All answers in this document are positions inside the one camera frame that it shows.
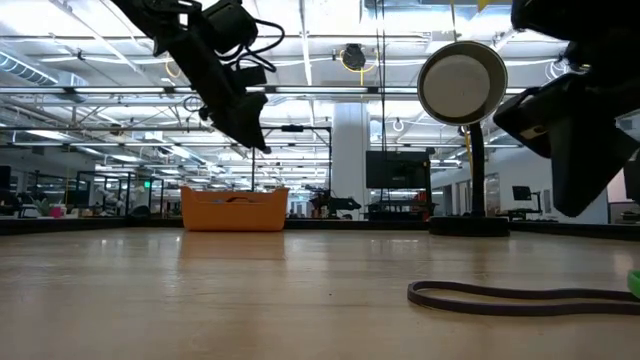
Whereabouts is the dark purple rubber band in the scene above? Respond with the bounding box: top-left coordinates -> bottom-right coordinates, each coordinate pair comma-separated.
406,279 -> 640,317

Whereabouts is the black monitor on stand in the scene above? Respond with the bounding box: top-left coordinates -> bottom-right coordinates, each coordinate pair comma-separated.
365,149 -> 437,221

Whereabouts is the orange plastic bin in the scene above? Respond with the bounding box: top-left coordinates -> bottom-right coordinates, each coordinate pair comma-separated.
179,185 -> 290,232

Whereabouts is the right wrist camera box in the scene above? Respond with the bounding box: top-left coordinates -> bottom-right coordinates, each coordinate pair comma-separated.
492,87 -> 556,159

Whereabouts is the small black monitor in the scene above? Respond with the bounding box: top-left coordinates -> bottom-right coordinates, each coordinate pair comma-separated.
512,185 -> 544,216

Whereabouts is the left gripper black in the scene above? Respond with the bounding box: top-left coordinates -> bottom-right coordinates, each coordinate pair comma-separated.
169,29 -> 274,155

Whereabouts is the black workcell frame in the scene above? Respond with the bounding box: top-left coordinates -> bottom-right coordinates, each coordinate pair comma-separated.
74,169 -> 166,217

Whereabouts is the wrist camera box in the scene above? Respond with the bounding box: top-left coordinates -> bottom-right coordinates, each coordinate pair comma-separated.
202,0 -> 260,55
492,87 -> 556,159

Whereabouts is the silver ventilation duct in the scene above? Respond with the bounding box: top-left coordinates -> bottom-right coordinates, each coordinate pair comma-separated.
0,49 -> 89,87

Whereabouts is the white pillar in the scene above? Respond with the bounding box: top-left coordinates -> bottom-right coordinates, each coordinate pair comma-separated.
332,102 -> 371,220

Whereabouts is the ceiling cable reel yellow cable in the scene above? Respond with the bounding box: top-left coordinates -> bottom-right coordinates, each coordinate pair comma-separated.
338,43 -> 379,75

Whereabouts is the round lamp on black stand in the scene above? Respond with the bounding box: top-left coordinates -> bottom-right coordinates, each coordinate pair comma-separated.
416,40 -> 511,238

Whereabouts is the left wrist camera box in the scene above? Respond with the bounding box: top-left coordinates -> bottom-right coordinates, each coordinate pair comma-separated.
202,0 -> 260,55

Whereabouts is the black aluminium table frame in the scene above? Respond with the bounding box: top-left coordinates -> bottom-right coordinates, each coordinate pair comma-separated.
0,215 -> 640,239

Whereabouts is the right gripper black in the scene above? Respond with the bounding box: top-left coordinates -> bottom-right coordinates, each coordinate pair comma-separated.
549,69 -> 640,218

